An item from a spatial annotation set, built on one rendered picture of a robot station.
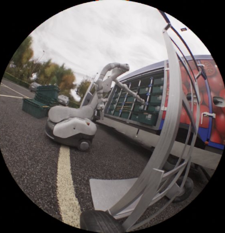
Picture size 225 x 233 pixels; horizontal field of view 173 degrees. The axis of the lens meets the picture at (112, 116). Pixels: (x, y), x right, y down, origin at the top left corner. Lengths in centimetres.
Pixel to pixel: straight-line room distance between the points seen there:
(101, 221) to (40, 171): 47
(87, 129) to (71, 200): 66
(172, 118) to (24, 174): 69
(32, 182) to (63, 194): 19
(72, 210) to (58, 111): 87
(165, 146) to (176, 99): 9
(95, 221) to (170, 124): 28
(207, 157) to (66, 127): 176
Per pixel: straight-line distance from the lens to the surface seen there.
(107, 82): 107
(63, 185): 55
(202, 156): 132
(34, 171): 61
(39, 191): 53
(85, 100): 393
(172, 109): 17
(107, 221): 26
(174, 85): 20
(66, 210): 49
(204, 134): 132
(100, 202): 54
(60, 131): 79
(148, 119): 139
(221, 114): 150
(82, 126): 78
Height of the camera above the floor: 47
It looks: 3 degrees up
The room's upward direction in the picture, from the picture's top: 21 degrees clockwise
